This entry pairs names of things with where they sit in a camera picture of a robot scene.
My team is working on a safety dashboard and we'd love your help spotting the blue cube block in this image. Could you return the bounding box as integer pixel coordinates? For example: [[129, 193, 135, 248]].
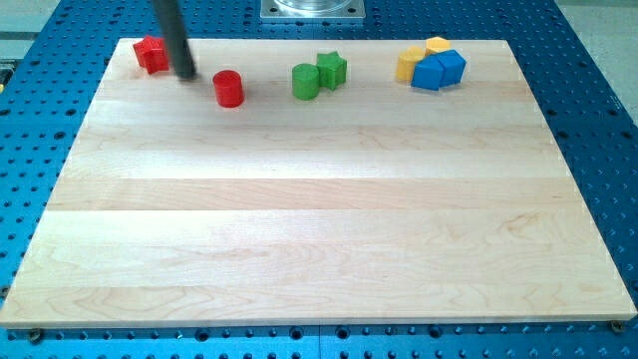
[[437, 50, 467, 87]]

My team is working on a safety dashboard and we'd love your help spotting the green star block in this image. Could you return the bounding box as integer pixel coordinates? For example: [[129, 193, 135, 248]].
[[316, 51, 348, 91]]

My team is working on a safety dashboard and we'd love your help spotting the green cylinder block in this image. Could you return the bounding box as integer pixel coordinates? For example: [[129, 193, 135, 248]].
[[292, 63, 319, 101]]

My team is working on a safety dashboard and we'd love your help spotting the red star block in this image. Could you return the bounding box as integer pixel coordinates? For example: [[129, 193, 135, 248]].
[[133, 36, 169, 74]]

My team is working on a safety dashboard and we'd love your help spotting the yellow hexagon block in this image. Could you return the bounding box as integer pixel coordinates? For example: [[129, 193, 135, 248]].
[[425, 36, 452, 56]]

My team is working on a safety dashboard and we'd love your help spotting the black cylindrical robot arm stick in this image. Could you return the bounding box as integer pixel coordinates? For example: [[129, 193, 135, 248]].
[[151, 0, 196, 80]]

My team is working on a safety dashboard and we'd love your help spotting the left board clamp screw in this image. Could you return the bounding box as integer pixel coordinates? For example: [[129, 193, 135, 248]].
[[26, 328, 44, 345]]

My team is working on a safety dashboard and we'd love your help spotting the board clamp screw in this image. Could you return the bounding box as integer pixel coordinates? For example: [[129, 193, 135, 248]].
[[26, 328, 44, 345], [609, 320, 625, 333]]

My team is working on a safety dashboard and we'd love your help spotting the red cylinder block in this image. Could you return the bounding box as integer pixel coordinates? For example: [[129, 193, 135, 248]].
[[212, 70, 244, 108]]

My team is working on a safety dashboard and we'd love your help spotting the blue pentagon block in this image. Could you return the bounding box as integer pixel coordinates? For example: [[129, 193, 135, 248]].
[[411, 55, 444, 91]]

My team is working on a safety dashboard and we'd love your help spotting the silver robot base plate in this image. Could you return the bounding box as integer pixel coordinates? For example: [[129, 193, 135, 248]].
[[260, 0, 366, 20]]

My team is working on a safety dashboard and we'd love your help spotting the yellow cylinder block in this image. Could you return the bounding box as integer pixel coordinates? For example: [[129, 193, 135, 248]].
[[395, 46, 426, 82]]

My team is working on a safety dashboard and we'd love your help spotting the wooden board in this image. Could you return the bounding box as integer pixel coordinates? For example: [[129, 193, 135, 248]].
[[1, 38, 636, 329]]

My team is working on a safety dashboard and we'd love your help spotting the right board clamp screw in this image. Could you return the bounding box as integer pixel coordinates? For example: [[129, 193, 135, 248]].
[[609, 320, 625, 333]]

